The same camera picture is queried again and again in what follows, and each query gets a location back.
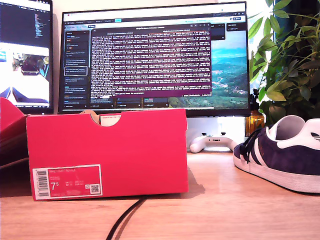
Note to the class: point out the beige packing paper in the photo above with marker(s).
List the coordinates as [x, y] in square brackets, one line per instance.
[93, 116]

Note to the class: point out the large black computer monitor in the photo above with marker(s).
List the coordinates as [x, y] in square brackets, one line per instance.
[150, 62]

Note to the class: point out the blue suede white-striped shoe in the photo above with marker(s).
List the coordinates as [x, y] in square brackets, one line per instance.
[275, 155]

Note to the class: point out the red cardboard shoebox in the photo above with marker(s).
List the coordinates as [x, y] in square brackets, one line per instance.
[125, 155]

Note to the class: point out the red shoebox lid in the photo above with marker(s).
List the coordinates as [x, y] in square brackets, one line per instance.
[10, 117]

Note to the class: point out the white game controller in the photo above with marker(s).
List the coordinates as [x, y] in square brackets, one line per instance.
[215, 144]

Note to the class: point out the narrow black computer monitor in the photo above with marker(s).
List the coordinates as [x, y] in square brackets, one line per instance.
[25, 25]

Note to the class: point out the green leafy houseplant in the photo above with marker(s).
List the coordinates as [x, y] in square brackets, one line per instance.
[287, 75]

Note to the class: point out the amber pump bottle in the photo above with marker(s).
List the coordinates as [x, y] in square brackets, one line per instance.
[255, 122]

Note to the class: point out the dark teal curtain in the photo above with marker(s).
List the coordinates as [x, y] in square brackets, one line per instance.
[285, 22]

